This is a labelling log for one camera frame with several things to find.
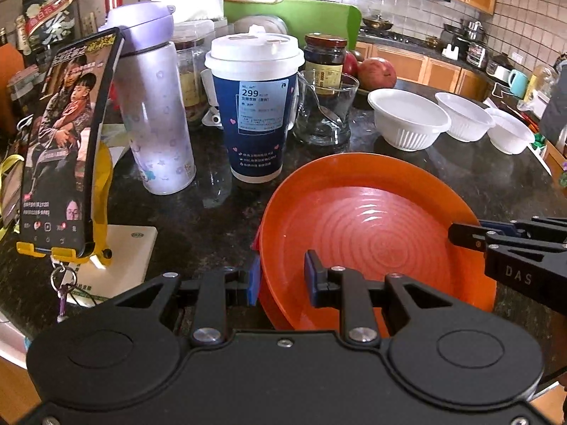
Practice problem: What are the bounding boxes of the mint green mug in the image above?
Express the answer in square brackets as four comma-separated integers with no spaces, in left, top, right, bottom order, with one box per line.
[507,70,529,98]

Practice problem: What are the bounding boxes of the dark apron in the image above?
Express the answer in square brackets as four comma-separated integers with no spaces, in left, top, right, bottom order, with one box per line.
[539,53,567,143]

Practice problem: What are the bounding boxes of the orange plastic plate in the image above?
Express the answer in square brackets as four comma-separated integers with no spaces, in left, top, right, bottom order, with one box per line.
[258,154,498,333]

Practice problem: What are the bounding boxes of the green cutting board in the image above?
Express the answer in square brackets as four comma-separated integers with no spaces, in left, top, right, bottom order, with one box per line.
[223,0,361,51]

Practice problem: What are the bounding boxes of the purple water bottle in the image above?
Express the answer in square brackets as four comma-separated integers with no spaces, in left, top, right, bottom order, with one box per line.
[105,1,197,196]

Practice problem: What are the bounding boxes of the stack of white dishes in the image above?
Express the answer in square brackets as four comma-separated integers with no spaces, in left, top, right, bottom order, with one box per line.
[233,15,288,36]

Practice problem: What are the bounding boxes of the dark sauce jar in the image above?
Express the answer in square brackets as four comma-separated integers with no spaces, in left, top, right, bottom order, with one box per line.
[304,32,348,96]

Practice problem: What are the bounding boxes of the wooden base cabinets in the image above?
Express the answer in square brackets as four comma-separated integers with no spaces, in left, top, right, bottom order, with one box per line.
[354,42,492,100]

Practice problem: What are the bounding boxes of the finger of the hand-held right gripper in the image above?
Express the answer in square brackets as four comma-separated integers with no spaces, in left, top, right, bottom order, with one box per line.
[481,217,567,242]
[448,222,490,253]

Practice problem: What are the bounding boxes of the blue paper cup white lid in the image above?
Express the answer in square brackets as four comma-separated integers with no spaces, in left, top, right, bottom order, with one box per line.
[204,33,305,183]

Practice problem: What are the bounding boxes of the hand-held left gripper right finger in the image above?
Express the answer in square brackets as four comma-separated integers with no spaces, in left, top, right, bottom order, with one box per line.
[304,250,464,349]

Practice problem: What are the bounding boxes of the purple keychain cord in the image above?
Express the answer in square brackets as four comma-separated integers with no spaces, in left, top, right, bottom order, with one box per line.
[50,261,74,324]

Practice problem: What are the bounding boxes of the white stand base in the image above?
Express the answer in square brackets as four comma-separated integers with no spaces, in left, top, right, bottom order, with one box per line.
[66,225,159,307]

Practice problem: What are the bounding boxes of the black snack bag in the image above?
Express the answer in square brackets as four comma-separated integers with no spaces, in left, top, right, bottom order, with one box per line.
[22,0,76,54]

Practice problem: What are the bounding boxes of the red apple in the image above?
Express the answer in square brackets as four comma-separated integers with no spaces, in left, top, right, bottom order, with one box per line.
[357,57,398,89]

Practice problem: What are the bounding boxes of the clear glass cup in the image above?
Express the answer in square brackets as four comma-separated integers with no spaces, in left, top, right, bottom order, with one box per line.
[292,70,359,145]

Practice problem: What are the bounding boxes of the yellow phone stand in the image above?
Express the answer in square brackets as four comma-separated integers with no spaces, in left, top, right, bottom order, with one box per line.
[0,142,114,269]

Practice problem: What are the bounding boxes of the metal wok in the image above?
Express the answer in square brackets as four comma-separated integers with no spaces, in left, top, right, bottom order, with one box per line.
[361,15,394,31]

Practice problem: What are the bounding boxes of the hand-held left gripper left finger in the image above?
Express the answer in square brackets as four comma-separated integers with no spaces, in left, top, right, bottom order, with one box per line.
[116,257,263,349]

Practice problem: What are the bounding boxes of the white ribbed plastic bowl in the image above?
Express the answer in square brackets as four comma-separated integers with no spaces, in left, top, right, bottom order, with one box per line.
[435,92,496,143]
[484,107,537,155]
[367,89,451,151]

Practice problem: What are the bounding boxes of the black smartphone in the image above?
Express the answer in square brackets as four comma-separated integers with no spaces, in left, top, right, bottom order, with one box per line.
[17,27,125,258]

